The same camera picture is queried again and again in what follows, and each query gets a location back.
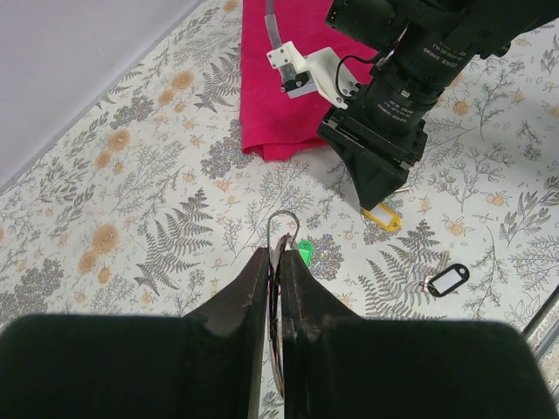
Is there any large metal keyring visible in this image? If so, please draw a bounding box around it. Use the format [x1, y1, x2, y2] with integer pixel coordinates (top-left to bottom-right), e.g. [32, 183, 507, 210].
[266, 209, 300, 398]

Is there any folded magenta cloth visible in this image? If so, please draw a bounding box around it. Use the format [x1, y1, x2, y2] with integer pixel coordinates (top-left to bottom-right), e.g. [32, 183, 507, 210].
[239, 1, 376, 161]

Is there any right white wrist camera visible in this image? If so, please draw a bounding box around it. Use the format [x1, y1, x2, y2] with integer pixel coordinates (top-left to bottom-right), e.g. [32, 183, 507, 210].
[266, 42, 358, 109]

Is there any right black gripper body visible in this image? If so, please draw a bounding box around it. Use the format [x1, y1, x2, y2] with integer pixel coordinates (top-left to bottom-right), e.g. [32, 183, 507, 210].
[318, 47, 463, 170]

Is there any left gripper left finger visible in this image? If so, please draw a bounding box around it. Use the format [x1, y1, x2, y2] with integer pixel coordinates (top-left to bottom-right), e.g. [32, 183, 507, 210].
[1, 249, 268, 418]

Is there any black tag key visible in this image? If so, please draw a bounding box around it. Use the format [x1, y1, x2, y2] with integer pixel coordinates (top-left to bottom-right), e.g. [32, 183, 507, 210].
[420, 251, 470, 299]

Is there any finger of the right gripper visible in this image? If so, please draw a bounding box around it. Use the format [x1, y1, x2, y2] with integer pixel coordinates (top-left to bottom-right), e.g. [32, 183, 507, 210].
[332, 146, 409, 210]

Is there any yellow tag key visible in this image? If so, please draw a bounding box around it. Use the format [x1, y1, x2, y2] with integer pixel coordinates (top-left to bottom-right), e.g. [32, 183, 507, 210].
[360, 187, 411, 232]

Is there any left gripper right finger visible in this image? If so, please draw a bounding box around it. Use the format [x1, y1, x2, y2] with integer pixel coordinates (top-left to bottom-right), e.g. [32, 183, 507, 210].
[280, 251, 553, 418]

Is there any green tag key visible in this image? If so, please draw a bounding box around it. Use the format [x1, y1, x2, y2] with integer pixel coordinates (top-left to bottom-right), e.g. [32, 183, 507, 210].
[298, 240, 314, 267]

